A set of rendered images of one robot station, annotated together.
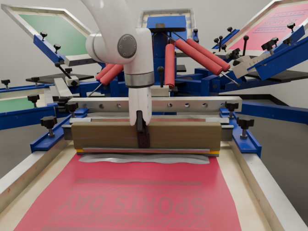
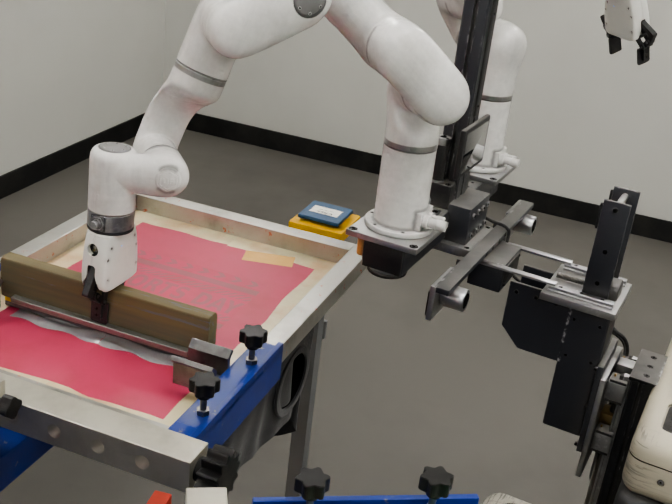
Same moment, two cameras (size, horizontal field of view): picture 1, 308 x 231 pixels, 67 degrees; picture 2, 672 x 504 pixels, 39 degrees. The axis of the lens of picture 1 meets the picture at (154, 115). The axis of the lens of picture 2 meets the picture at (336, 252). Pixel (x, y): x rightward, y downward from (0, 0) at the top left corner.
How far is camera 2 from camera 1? 2.08 m
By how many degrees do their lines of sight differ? 135
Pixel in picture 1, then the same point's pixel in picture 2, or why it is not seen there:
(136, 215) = (170, 280)
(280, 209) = (64, 230)
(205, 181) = not seen: hidden behind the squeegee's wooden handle
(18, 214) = (282, 310)
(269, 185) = (40, 241)
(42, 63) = not seen: outside the picture
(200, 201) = not seen: hidden behind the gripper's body
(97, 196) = (200, 303)
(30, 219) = (268, 303)
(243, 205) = (67, 261)
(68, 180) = (230, 329)
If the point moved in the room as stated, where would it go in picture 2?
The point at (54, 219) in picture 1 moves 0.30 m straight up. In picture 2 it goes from (246, 297) to (257, 147)
